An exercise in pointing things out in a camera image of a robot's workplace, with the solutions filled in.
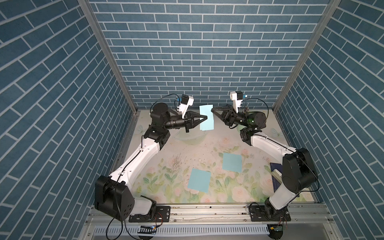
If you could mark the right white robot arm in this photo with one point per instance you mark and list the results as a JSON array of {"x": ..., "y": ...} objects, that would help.
[{"x": 298, "y": 168}]

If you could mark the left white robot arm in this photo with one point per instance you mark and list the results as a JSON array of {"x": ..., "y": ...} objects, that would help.
[{"x": 113, "y": 195}]

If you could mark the light blue paper front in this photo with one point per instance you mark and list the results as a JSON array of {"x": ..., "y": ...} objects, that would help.
[{"x": 199, "y": 180}]

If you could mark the white stapler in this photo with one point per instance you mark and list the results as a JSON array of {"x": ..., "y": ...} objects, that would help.
[{"x": 277, "y": 175}]

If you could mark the dark blue book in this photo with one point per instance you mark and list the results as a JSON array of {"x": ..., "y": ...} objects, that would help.
[{"x": 279, "y": 167}]

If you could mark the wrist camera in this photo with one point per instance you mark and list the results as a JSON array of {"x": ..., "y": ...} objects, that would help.
[
  {"x": 237, "y": 98},
  {"x": 185, "y": 102}
]

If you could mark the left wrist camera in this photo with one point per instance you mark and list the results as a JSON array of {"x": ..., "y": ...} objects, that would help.
[{"x": 185, "y": 102}]

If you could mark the light blue paper right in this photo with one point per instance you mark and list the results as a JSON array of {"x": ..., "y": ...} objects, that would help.
[{"x": 232, "y": 162}]

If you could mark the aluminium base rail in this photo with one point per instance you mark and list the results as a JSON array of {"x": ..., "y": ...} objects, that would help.
[{"x": 237, "y": 213}]

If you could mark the light blue square paper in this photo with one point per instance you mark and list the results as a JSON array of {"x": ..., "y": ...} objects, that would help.
[{"x": 208, "y": 124}]

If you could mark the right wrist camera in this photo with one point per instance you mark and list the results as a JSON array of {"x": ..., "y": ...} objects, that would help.
[{"x": 237, "y": 98}]

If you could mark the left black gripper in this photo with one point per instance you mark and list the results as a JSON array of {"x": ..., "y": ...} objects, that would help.
[{"x": 187, "y": 123}]

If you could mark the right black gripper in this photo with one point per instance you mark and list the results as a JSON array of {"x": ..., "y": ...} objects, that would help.
[{"x": 230, "y": 118}]

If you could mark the floral table mat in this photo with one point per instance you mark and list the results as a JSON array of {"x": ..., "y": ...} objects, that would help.
[{"x": 166, "y": 176}]

